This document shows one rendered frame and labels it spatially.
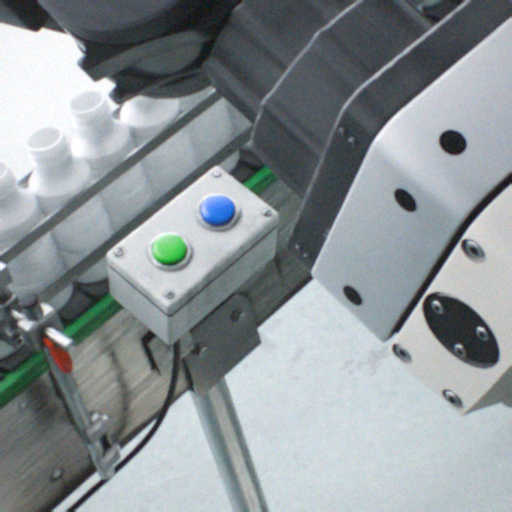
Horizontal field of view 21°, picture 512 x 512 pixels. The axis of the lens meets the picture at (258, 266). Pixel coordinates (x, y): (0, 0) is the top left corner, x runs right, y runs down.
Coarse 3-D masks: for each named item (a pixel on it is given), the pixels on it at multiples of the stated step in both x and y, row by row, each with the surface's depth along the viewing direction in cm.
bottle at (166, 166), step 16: (128, 112) 132; (144, 112) 131; (160, 112) 131; (176, 112) 132; (144, 128) 131; (160, 128) 131; (176, 144) 133; (192, 144) 137; (144, 160) 134; (160, 160) 134; (176, 160) 134; (192, 160) 136; (160, 176) 135; (176, 176) 135; (160, 192) 137
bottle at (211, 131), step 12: (192, 96) 134; (204, 96) 135; (216, 108) 137; (204, 120) 137; (216, 120) 137; (228, 120) 139; (192, 132) 138; (204, 132) 138; (216, 132) 138; (228, 132) 140; (204, 144) 138; (216, 144) 139; (204, 156) 139; (228, 168) 141
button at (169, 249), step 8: (160, 240) 117; (168, 240) 117; (176, 240) 117; (152, 248) 117; (160, 248) 117; (168, 248) 117; (176, 248) 117; (184, 248) 117; (160, 256) 117; (168, 256) 117; (176, 256) 117; (184, 256) 117; (168, 264) 117; (176, 264) 117
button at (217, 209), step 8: (208, 200) 120; (216, 200) 120; (224, 200) 120; (208, 208) 120; (216, 208) 120; (224, 208) 120; (232, 208) 120; (208, 216) 119; (216, 216) 119; (224, 216) 119; (232, 216) 120; (216, 224) 119
